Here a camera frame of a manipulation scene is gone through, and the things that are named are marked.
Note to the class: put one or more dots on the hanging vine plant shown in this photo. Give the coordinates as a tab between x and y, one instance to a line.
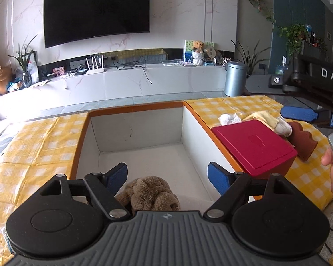
259	4

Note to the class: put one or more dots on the silver trash can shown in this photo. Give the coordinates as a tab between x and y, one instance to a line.
234	80

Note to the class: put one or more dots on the cream sock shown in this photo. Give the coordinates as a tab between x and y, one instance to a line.
283	127

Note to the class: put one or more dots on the pink photo card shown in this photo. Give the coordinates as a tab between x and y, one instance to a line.
58	71

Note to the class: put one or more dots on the black set-top box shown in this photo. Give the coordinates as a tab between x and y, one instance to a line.
80	71

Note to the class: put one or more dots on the brown plush towel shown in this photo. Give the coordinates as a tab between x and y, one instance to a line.
149	194

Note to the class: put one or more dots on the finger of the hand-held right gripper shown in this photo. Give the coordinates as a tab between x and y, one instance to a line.
299	113

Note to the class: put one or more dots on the round decorative fan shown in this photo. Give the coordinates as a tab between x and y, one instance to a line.
210	53

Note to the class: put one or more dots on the white paper sheet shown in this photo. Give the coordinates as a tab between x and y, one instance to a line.
40	83

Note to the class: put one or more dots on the brown teddy bear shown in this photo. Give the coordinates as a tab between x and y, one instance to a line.
198	47

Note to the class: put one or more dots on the brown sponge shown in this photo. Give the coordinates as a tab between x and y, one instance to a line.
302	144

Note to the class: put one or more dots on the snake plant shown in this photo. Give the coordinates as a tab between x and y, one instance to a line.
249	61

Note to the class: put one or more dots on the red box lid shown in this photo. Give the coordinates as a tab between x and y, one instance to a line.
252	146

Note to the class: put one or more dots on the white router with antennas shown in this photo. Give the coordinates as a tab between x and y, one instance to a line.
95	71

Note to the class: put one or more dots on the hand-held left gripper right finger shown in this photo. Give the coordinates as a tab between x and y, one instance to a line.
217	178

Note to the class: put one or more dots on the yellow cloth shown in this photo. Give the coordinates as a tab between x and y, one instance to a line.
263	117

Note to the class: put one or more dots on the green blue painting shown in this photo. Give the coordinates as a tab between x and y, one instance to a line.
188	48

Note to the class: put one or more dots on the white marble television console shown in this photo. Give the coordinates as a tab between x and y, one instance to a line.
113	88

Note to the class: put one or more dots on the crumpled white tissue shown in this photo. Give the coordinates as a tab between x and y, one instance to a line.
229	119

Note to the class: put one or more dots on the leafy potted plant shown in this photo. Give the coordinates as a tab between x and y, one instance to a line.
294	37

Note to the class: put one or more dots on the yellow checkered tablecloth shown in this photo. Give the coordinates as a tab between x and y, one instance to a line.
38	149

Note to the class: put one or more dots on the blue water jug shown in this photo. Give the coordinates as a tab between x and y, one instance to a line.
280	69

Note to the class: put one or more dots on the blue plastic bag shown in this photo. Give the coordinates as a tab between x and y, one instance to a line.
14	86

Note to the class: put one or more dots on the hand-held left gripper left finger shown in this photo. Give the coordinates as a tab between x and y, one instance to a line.
117	177

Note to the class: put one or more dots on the white cardboard box orange rim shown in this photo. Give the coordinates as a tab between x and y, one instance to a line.
144	133

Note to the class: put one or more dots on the black flat television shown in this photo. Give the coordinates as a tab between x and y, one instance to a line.
97	11

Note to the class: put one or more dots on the grey metal cabinet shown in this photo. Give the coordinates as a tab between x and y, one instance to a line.
316	50

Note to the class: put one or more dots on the green plant in glass vase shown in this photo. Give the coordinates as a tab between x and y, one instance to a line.
26	79

